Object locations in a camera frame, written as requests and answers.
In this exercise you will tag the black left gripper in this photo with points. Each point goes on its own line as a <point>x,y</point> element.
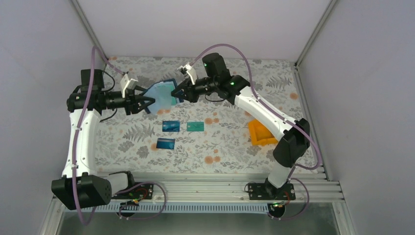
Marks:
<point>132,105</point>

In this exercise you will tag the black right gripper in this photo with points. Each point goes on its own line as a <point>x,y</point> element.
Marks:
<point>190,93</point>

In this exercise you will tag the blue leather card holder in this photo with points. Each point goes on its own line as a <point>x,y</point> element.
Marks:
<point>161,92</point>

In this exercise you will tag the dark blue credit card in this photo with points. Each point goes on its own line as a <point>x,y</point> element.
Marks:
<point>171,126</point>

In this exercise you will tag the teal credit card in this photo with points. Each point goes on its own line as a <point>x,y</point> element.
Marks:
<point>195,126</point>

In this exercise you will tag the blue striped credit card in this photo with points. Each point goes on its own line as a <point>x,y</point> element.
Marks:
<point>164,143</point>

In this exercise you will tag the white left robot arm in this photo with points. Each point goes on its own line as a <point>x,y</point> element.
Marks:
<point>79,186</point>

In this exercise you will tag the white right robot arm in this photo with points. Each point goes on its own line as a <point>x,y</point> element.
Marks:
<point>292,135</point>

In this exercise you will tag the floral table cloth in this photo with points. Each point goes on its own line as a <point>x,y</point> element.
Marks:
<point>129,142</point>

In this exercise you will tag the yellow plastic bin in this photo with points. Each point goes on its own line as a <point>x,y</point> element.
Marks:
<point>260,135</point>

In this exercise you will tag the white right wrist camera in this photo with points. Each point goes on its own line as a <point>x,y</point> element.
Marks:
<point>188,71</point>

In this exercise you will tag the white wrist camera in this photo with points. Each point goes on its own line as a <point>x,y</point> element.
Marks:
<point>127,83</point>
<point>188,71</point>

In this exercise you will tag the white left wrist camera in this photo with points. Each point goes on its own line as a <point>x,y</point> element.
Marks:
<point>127,83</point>

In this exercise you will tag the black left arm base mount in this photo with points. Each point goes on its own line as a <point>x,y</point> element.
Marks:
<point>134,193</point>

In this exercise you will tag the aluminium rail base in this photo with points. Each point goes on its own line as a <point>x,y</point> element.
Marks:
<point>229,193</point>

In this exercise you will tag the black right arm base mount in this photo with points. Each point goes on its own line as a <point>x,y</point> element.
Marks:
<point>269,192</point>

